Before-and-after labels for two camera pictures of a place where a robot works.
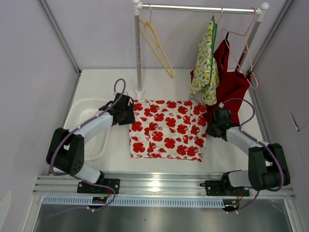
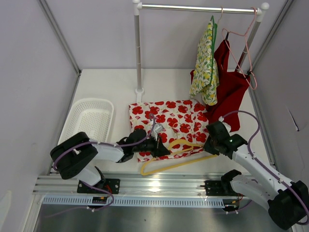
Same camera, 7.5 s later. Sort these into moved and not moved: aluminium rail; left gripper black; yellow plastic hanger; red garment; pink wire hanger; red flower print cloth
Moved: yellow plastic hanger; left gripper black
Not moved: red flower print cloth; aluminium rail; pink wire hanger; red garment
